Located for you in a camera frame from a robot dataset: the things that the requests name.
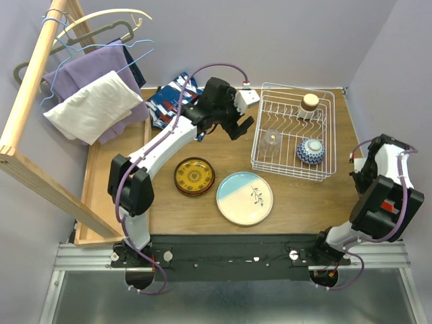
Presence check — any clear drinking glass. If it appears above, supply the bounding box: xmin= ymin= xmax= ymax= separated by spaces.
xmin=259 ymin=130 xmax=282 ymax=159

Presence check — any white wire dish rack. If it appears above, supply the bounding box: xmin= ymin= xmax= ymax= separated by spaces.
xmin=251 ymin=82 xmax=337 ymax=182

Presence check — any yellow patterned lacquer plate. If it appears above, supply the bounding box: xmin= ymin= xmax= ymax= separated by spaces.
xmin=173 ymin=157 xmax=215 ymax=196

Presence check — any metal cup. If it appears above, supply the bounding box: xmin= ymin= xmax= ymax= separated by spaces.
xmin=298 ymin=93 xmax=319 ymax=119

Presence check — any red patterned bowl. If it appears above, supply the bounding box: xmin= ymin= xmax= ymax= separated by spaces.
xmin=296 ymin=138 xmax=325 ymax=165

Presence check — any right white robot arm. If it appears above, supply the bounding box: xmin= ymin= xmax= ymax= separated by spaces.
xmin=310 ymin=134 xmax=425 ymax=263

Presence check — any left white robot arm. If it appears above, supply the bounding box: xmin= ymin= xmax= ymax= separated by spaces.
xmin=108 ymin=78 xmax=260 ymax=251

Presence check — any wooden clothes rack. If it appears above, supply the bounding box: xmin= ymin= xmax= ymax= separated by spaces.
xmin=1 ymin=0 xmax=120 ymax=238

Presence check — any blue patterned cloth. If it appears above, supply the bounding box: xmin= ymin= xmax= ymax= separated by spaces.
xmin=145 ymin=72 xmax=203 ymax=130

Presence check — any blue and cream plate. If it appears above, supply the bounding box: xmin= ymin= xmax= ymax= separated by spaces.
xmin=216 ymin=171 xmax=274 ymax=226

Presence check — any dark navy cloth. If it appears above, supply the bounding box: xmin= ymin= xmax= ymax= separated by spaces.
xmin=123 ymin=47 xmax=146 ymax=88

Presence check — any cream plastic hanger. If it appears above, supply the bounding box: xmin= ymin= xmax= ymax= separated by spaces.
xmin=50 ymin=9 xmax=153 ymax=51

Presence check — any white folded cloth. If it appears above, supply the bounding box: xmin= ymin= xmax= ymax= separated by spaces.
xmin=43 ymin=71 xmax=149 ymax=144

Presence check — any purple cloth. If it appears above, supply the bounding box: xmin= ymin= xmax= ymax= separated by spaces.
xmin=43 ymin=40 xmax=150 ymax=145

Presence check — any grey plastic hanger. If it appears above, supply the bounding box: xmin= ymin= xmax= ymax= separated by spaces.
xmin=13 ymin=20 xmax=134 ymax=84

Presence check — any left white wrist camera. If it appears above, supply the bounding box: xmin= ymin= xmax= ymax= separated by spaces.
xmin=234 ymin=89 xmax=260 ymax=115

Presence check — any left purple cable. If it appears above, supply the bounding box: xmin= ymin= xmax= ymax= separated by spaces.
xmin=114 ymin=63 xmax=251 ymax=295

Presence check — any black mounting base plate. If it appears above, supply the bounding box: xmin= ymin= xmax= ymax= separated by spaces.
xmin=111 ymin=234 xmax=350 ymax=281

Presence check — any light blue wire hanger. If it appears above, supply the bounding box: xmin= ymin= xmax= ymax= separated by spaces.
xmin=38 ymin=18 xmax=156 ymax=114

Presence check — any aluminium rail frame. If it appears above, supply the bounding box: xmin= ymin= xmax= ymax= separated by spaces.
xmin=40 ymin=242 xmax=427 ymax=323

